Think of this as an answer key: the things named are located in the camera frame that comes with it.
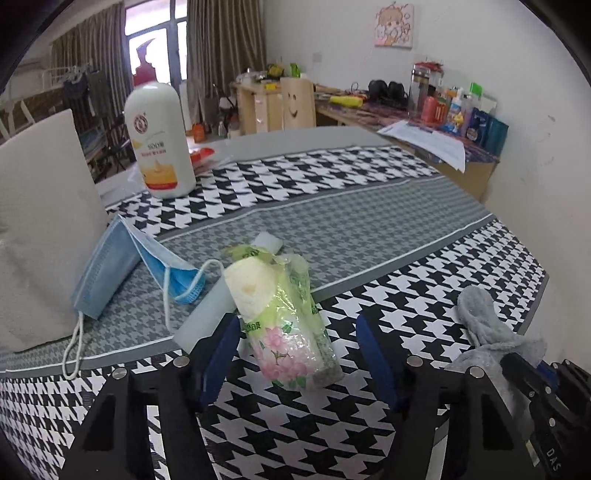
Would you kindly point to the printed paper sheets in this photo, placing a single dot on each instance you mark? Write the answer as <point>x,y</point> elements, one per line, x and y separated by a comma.
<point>429,143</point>

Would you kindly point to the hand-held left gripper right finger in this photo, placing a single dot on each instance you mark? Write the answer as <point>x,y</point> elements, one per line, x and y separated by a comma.
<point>376,355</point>

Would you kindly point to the brown curtain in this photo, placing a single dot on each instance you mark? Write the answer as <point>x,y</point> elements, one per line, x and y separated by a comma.
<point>87,46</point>
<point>224,55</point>

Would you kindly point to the glass balcony door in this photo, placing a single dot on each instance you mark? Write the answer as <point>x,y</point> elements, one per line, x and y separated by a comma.
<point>171,27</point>

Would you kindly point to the houndstooth tablecloth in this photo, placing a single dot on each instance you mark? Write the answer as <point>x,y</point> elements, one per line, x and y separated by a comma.
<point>346,221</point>

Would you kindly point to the tissue pack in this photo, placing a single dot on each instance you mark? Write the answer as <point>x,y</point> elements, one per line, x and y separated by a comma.
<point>286,323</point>

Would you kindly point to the blue face mask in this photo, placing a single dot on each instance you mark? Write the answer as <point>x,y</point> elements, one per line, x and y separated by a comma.
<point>104,267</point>

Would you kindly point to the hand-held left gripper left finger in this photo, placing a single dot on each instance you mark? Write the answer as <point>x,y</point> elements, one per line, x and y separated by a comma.
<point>221,355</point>

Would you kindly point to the red bottle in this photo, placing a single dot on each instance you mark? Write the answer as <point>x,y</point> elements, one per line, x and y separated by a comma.
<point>434,110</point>

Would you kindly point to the pink cartoon wall poster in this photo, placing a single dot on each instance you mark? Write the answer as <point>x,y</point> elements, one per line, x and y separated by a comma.
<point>393,25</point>

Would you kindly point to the grey sock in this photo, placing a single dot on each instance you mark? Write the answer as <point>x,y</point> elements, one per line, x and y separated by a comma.
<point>489,332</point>

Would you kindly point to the orange container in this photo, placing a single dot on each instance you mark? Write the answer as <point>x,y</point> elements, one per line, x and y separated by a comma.
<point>199,133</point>

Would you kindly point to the tall thermos bottle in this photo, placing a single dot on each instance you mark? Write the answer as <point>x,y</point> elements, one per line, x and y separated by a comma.
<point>419,87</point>

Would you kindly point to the blue toiletry bottles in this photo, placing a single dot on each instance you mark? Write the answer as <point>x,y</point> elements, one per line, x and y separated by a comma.
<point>489,131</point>

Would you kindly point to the desk with patterned cloth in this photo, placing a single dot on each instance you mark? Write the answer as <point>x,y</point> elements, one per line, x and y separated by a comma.
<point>475,170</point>

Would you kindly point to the black folding chair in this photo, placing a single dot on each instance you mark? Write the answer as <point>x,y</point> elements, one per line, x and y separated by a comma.
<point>111,143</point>

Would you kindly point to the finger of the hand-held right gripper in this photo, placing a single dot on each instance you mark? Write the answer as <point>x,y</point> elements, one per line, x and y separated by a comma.
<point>519,374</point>
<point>549,371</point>

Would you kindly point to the yellow tool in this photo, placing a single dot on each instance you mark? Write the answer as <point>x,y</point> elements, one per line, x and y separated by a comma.
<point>345,100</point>

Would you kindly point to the green plastic container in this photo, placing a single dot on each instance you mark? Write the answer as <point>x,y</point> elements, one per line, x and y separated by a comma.
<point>295,69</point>

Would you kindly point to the red plastic packet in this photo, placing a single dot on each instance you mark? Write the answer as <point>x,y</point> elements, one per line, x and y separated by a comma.
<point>202,156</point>

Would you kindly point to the wooden smiley chair back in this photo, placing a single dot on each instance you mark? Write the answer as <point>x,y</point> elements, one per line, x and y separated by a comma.
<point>298,106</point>

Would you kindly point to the dark hanging clothes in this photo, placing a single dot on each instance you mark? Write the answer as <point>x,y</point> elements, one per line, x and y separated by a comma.
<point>81,90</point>

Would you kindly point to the white foam box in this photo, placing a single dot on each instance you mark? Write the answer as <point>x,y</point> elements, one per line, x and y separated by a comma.
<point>41,221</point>

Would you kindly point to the white lotion pump bottle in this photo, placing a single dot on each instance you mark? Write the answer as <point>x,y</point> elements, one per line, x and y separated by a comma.
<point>159,138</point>

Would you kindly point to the translucent white plastic tube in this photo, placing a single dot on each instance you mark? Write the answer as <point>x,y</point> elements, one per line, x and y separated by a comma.
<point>207,309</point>

